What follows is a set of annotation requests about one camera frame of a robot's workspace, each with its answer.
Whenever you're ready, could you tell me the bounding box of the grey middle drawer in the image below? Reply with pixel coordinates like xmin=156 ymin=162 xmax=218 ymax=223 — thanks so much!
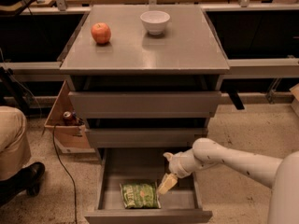
xmin=86 ymin=128 xmax=208 ymax=148

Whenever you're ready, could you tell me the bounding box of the grey open bottom drawer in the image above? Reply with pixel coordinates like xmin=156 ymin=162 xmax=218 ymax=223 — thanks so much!
xmin=85 ymin=148 xmax=212 ymax=224

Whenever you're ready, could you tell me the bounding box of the green jalapeno chip bag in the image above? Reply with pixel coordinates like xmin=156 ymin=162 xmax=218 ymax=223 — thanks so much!
xmin=120 ymin=181 xmax=161 ymax=209

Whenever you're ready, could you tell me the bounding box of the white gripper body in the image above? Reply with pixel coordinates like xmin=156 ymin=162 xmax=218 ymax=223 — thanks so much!
xmin=164 ymin=149 xmax=200 ymax=178

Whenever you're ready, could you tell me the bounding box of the grey drawer cabinet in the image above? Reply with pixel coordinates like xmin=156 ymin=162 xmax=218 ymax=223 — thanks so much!
xmin=61 ymin=5 xmax=229 ymax=224

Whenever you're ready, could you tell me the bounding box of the black leather shoe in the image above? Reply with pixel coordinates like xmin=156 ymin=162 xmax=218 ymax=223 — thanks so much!
xmin=0 ymin=161 xmax=45 ymax=206

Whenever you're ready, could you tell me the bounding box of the person's beige trouser leg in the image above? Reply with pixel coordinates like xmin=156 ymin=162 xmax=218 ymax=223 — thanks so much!
xmin=0 ymin=106 xmax=31 ymax=181

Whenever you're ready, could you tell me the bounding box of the black floor cable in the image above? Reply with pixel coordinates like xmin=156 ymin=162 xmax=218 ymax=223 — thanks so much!
xmin=51 ymin=123 xmax=78 ymax=224

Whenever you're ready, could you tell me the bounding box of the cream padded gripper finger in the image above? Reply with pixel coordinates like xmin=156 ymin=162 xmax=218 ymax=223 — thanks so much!
xmin=157 ymin=174 xmax=178 ymax=195

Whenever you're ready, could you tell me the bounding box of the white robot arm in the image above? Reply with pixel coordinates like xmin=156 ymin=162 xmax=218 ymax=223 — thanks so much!
xmin=157 ymin=138 xmax=299 ymax=224

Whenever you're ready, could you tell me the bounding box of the grey top drawer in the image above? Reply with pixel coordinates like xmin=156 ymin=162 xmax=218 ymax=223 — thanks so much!
xmin=68 ymin=91 xmax=221 ymax=119

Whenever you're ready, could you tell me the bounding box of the white ceramic bowl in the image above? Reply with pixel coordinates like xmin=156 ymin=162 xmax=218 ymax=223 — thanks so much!
xmin=140 ymin=10 xmax=170 ymax=35

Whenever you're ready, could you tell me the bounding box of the red soda can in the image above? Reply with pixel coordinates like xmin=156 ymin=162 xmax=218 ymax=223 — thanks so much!
xmin=63 ymin=111 xmax=77 ymax=126

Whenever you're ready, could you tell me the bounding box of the red apple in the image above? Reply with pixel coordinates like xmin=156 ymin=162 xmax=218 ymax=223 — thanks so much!
xmin=91 ymin=22 xmax=111 ymax=44

